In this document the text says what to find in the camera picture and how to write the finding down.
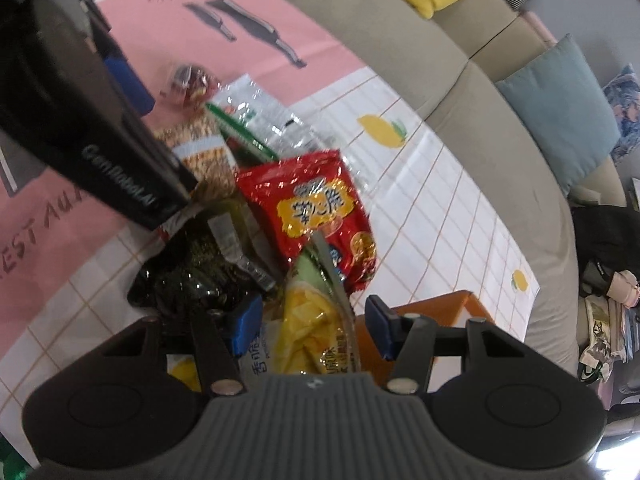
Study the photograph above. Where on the light blue cushion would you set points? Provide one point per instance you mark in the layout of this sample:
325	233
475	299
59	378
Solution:
560	105

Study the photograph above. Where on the pink and white printed mat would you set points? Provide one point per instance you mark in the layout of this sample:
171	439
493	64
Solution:
440	210

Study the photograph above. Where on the dark seaweed packet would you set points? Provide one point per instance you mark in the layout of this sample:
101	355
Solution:
190	265

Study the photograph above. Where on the grey sofa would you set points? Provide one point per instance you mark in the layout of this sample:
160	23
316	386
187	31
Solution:
400	35

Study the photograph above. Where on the black bag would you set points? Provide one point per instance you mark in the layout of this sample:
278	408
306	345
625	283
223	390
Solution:
605	235

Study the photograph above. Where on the pink cloth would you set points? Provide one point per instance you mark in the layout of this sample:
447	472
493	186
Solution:
537	25

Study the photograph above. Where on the red candy in clear wrap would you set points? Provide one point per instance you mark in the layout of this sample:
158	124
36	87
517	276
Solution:
189	82

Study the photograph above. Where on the tan peanut snack packet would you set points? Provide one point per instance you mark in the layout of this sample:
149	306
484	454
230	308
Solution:
200	145

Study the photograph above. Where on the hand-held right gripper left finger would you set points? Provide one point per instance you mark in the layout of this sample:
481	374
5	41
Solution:
246	324

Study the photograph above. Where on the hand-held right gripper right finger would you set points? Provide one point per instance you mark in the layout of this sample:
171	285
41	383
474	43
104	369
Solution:
381	330

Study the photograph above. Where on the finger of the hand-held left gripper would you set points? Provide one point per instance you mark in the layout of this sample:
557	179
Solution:
129	85

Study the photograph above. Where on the yellow chips packet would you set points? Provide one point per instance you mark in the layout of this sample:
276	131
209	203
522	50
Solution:
310	320

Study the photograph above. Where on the clear packet with green stripe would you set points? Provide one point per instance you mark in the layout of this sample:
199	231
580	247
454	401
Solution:
250	105

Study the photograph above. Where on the floral cushion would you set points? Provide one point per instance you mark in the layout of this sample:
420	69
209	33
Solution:
625	110

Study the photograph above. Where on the orange storage box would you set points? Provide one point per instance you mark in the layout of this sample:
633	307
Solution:
450	310

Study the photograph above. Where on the white printed tote bag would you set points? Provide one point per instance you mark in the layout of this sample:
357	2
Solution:
600	330

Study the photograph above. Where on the red noodle snack packet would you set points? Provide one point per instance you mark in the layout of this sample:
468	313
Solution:
310	200

